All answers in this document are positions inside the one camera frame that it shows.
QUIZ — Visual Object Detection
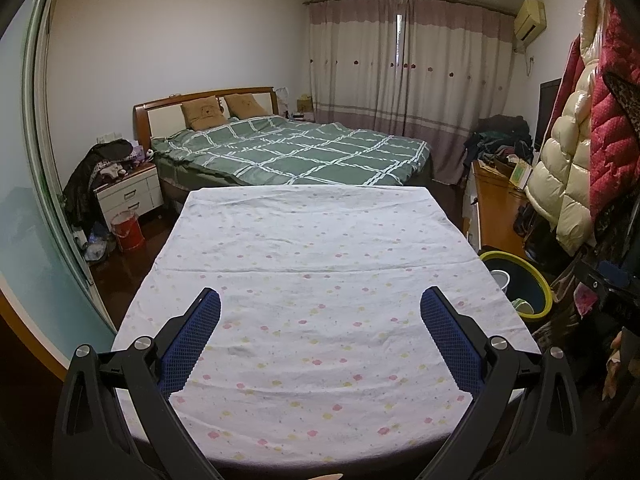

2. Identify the cream air conditioner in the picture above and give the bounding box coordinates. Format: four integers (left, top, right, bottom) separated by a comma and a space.
514, 0, 547, 43

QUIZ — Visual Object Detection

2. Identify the pink floral cloth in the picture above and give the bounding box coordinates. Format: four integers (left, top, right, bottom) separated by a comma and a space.
575, 285, 601, 316

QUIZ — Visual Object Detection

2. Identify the red puffer jacket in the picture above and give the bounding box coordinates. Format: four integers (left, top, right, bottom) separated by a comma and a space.
585, 5, 640, 221
602, 72, 640, 131

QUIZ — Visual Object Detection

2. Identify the black television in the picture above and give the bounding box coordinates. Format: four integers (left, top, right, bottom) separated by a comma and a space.
534, 78, 563, 153

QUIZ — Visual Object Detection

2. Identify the brown bear face pillow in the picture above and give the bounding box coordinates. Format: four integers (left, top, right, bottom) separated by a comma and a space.
223, 93, 271, 119
181, 98, 227, 131

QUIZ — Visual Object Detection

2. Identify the pile of mixed clothes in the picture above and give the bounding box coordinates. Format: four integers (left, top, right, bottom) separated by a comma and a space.
464, 114, 536, 171

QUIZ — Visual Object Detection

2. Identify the person's right hand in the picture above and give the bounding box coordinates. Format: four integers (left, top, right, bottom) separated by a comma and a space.
602, 332, 632, 402

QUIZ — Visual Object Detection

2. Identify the cream puffer jacket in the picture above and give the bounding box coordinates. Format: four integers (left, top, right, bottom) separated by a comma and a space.
524, 0, 606, 256

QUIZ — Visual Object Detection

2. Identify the white dotted tablecloth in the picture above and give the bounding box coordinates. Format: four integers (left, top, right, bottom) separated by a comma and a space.
111, 186, 542, 466

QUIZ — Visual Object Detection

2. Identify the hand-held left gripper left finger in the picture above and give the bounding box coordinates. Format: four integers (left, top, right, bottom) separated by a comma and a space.
52, 287, 222, 480

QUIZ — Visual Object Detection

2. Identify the yellow rimmed waste bin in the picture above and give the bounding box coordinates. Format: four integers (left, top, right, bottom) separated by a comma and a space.
479, 251, 553, 322

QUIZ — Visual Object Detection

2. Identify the wooden desk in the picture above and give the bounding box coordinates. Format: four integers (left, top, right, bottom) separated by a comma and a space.
467, 160, 536, 261

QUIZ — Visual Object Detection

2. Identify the plastic bags heap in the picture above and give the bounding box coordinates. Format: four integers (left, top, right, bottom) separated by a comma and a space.
75, 225, 118, 263

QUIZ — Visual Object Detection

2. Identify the white and mauve curtain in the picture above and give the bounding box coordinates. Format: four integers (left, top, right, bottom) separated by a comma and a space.
306, 0, 516, 186

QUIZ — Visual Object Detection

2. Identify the dark clothes heap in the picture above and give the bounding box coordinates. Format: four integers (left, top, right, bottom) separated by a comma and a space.
62, 140, 135, 226

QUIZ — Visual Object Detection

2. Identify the red bucket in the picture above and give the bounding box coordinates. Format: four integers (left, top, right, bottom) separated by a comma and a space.
110, 211, 147, 253

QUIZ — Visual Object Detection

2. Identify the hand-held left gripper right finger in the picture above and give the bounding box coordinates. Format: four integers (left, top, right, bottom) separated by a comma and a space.
420, 286, 586, 480

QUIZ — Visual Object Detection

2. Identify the wooden bed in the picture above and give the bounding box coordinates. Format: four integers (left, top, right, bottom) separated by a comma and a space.
132, 86, 435, 196

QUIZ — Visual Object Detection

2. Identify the white nightstand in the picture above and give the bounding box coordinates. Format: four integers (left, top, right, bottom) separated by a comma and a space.
95, 161, 163, 231

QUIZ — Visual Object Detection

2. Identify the green picture box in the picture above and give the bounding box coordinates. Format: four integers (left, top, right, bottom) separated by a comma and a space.
509, 159, 533, 191

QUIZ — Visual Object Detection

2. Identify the green checked duvet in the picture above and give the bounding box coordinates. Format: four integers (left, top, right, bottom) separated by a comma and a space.
151, 116, 432, 187

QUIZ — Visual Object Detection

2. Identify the sliding wardrobe door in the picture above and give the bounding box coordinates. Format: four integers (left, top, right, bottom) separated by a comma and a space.
0, 0, 118, 356

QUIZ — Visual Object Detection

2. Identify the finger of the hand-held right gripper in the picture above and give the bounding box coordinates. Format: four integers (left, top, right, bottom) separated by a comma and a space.
572, 257, 640, 331

